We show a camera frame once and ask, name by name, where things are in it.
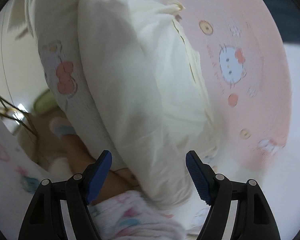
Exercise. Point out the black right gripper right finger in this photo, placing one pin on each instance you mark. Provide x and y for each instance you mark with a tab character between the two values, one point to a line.
253	218

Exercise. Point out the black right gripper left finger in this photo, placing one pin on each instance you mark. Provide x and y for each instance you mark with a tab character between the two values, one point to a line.
44	218

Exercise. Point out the cream and pink t-shirt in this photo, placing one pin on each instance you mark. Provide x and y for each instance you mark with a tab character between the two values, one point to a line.
144	77

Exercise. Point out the white patterned pajama sleeve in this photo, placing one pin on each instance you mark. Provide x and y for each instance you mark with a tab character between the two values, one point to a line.
126	216

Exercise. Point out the bare leg with sock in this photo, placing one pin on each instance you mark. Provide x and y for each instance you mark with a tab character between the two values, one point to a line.
117	182

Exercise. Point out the green slipper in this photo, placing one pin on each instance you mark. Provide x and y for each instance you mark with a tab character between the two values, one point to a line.
45	103

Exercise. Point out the Hello Kitty patterned blanket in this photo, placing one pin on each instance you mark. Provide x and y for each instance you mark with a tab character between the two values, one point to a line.
243	66

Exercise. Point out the gold wire basket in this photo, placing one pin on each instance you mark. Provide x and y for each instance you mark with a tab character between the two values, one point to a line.
16	119

